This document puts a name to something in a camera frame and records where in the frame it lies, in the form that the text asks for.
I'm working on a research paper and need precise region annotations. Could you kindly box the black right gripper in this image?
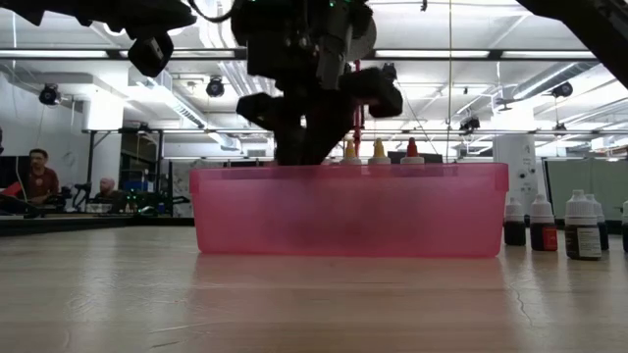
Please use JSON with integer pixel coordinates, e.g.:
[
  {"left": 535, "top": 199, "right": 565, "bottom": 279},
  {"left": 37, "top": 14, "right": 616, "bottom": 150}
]
[{"left": 230, "top": 0, "right": 404, "bottom": 166}]

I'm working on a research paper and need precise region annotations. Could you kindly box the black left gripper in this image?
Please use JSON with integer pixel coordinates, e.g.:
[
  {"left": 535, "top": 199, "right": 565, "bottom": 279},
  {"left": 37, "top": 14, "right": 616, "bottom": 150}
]
[{"left": 0, "top": 0, "right": 197, "bottom": 78}]

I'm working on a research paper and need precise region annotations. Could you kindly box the large yellow food coloring bottle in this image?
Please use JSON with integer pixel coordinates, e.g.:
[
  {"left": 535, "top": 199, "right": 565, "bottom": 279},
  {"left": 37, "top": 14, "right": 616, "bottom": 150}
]
[
  {"left": 340, "top": 138, "right": 363, "bottom": 166},
  {"left": 367, "top": 137, "right": 393, "bottom": 166}
]

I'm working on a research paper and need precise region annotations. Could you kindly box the large red food coloring bottle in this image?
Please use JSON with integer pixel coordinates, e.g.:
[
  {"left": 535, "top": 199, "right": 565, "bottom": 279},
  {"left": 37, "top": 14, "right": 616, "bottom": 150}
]
[{"left": 399, "top": 136, "right": 426, "bottom": 166}]

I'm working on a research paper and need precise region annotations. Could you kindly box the pink translucent plastic bin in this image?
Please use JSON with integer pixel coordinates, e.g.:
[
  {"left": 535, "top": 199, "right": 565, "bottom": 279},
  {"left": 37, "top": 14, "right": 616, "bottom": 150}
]
[{"left": 188, "top": 162, "right": 510, "bottom": 260}]

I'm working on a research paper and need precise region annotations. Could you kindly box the black monitor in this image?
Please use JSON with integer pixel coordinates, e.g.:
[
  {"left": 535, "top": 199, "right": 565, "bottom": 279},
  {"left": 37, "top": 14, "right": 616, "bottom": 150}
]
[{"left": 387, "top": 151, "right": 444, "bottom": 165}]

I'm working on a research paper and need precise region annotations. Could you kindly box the person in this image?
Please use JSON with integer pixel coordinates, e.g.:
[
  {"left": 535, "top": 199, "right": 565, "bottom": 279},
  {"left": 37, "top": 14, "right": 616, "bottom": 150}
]
[
  {"left": 92, "top": 176, "right": 124, "bottom": 205},
  {"left": 26, "top": 148, "right": 61, "bottom": 205}
]

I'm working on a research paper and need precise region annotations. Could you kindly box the dark monitor screen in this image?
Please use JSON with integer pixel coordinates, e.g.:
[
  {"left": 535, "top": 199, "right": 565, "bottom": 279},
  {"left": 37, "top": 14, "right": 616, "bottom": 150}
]
[{"left": 0, "top": 155, "right": 31, "bottom": 190}]

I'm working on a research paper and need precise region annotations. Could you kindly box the dark background table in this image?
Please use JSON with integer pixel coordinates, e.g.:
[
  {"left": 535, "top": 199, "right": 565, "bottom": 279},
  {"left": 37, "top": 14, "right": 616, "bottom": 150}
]
[{"left": 0, "top": 214, "right": 195, "bottom": 237}]

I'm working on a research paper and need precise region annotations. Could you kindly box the white round column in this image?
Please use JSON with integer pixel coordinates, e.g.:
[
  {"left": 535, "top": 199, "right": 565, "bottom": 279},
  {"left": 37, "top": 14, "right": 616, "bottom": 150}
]
[{"left": 493, "top": 134, "right": 539, "bottom": 217}]

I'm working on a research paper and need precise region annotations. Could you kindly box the small dark bottle red label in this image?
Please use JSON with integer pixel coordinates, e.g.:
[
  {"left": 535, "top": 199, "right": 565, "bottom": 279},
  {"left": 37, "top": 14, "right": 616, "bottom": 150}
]
[{"left": 529, "top": 193, "right": 559, "bottom": 253}]

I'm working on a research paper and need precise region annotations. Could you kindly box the grey-green office partition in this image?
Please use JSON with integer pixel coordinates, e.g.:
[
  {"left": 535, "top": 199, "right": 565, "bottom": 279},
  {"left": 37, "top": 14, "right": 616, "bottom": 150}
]
[{"left": 542, "top": 159, "right": 628, "bottom": 223}]

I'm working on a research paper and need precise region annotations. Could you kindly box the small dark bottle white label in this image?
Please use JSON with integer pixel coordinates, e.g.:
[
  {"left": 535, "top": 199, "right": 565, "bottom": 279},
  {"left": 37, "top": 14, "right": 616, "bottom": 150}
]
[{"left": 563, "top": 189, "right": 603, "bottom": 262}]

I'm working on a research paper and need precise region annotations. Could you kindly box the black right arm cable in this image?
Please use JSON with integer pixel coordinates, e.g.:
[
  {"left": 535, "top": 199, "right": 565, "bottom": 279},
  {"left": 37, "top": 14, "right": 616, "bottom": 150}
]
[{"left": 185, "top": 0, "right": 237, "bottom": 25}]

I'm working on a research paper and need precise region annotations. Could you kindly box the long horizontal metal rail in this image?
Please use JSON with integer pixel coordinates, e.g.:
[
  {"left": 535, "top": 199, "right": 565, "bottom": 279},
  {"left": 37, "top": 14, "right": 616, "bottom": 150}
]
[{"left": 80, "top": 127, "right": 628, "bottom": 136}]

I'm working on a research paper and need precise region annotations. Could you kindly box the thin vertical hanging cable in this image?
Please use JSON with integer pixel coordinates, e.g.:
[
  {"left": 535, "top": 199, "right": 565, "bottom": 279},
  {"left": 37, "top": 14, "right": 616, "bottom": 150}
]
[{"left": 446, "top": 0, "right": 453, "bottom": 163}]

